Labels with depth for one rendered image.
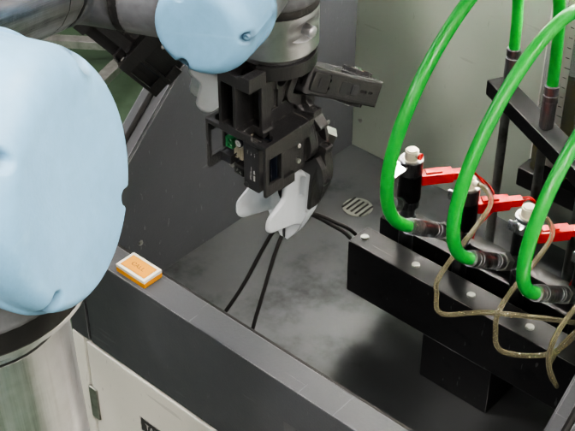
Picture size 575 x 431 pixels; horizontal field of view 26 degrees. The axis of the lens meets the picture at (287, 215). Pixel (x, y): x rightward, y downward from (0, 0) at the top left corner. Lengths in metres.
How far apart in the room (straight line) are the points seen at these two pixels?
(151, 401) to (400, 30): 0.62
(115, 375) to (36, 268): 1.16
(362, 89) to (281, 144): 0.11
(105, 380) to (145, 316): 0.20
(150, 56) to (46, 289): 0.81
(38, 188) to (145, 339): 1.05
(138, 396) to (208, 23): 0.87
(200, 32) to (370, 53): 0.98
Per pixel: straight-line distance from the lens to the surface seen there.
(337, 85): 1.09
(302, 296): 1.66
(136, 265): 1.52
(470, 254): 1.29
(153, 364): 1.58
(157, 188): 1.63
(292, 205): 1.12
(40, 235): 0.52
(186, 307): 1.48
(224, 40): 0.87
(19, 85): 0.51
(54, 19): 0.87
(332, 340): 1.60
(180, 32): 0.88
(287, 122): 1.06
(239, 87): 1.02
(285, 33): 1.00
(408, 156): 1.44
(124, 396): 1.69
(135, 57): 1.31
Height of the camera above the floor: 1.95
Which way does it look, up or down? 38 degrees down
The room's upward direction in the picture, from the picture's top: straight up
